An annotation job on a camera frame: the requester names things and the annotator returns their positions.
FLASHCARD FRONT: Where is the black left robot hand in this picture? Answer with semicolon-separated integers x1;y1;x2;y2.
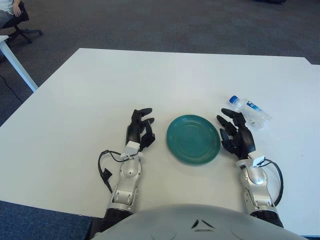
124;107;156;152

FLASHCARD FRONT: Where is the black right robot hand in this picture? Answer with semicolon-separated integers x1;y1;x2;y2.
216;107;256;161

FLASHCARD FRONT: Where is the clear plastic water bottle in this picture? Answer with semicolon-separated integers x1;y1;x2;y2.
228;95;273;132

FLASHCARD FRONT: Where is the green ribbed plate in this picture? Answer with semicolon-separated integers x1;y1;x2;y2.
166;114;222;165

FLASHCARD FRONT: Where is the grey robot torso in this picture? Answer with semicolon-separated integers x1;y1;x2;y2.
91;202;311;240

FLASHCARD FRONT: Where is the white desk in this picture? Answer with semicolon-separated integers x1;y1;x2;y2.
0;35;39;93

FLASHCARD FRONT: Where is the black office chair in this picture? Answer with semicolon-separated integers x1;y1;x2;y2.
1;2;43;45

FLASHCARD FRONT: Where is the seated person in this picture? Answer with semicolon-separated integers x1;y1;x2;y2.
0;0;23;28

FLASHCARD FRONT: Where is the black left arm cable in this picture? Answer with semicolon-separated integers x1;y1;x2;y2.
97;149;126;195

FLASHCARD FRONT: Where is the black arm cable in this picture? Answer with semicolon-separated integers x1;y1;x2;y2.
259;157;285;207
97;149;126;195

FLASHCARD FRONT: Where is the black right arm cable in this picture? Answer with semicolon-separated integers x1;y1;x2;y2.
259;157;285;207

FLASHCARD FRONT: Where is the thin black floor cable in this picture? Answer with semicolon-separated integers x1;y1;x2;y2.
0;74;25;102

